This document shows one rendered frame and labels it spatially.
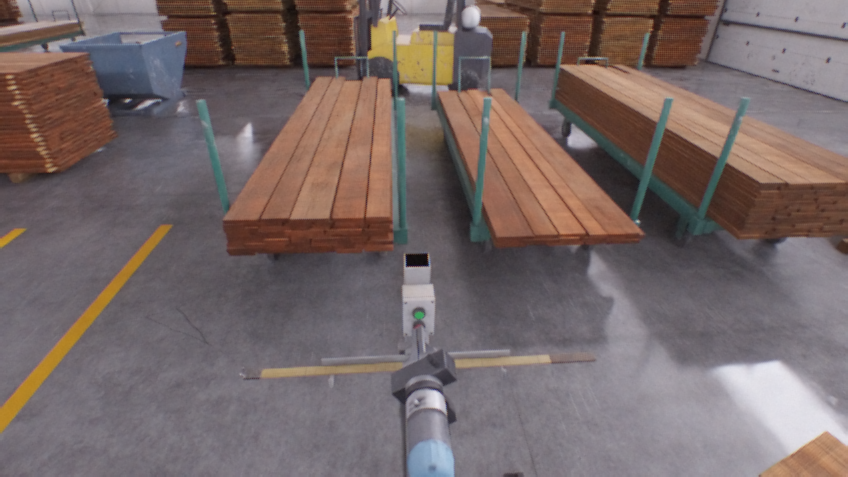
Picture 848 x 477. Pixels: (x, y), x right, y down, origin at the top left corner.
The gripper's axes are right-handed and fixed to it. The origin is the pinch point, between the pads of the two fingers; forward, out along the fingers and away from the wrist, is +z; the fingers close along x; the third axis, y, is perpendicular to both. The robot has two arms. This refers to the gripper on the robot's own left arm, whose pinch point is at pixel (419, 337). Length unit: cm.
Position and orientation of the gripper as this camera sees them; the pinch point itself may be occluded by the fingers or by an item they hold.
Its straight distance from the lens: 99.4
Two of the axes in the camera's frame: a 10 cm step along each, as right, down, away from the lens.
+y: -5.2, -7.2, -4.6
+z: -0.7, -5.0, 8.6
